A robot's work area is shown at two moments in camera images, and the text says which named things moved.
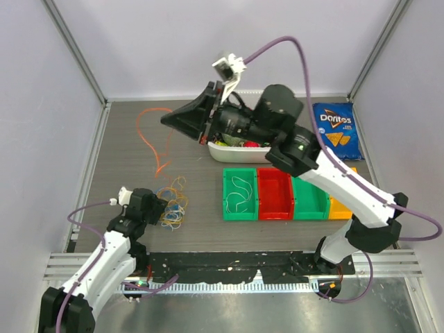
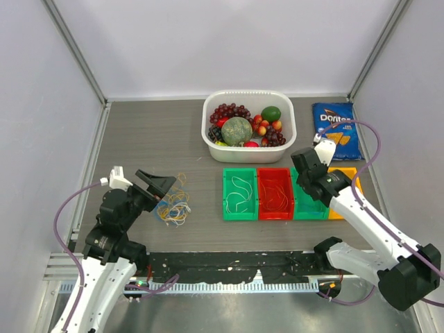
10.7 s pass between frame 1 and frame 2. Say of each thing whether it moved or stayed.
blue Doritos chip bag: stayed
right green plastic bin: stayed
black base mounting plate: stayed
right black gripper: moved
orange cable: moved
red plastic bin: stayed
